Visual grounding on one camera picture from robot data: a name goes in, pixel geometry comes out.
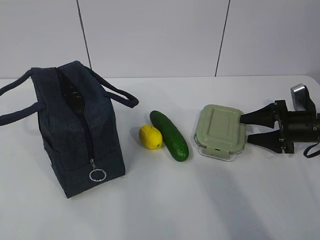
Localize green lidded glass container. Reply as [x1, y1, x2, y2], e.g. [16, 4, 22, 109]
[193, 104, 246, 162]

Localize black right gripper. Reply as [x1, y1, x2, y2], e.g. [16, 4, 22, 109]
[239, 99, 320, 154]

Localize silver zipper pull ring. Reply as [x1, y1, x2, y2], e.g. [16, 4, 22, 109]
[89, 157, 107, 184]

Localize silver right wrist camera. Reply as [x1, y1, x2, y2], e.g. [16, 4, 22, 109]
[290, 83, 316, 112]

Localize green cucumber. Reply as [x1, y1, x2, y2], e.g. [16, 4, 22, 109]
[149, 110, 189, 162]

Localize navy blue lunch bag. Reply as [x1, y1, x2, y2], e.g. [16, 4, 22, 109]
[0, 60, 139, 198]

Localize yellow lemon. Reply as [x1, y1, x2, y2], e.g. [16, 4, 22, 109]
[138, 125, 163, 150]

